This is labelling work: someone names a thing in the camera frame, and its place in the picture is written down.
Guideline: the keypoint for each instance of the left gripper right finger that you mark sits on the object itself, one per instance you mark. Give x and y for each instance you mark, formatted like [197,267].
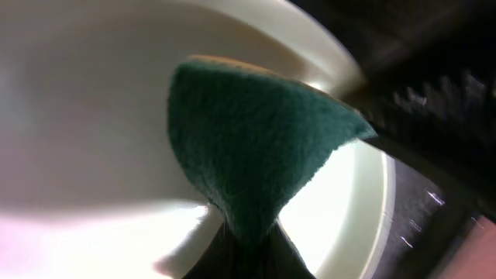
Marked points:
[440,120]

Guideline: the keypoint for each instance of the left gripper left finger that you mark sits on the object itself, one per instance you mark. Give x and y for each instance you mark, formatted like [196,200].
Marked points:
[276,257]

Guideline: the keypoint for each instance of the green yellow sponge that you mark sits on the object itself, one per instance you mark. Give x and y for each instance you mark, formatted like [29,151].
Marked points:
[249,141]

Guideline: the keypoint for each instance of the mint plate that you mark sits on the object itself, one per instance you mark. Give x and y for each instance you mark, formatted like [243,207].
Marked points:
[90,187]

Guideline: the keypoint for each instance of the round black tray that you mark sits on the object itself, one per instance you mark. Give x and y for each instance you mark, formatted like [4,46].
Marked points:
[429,223]

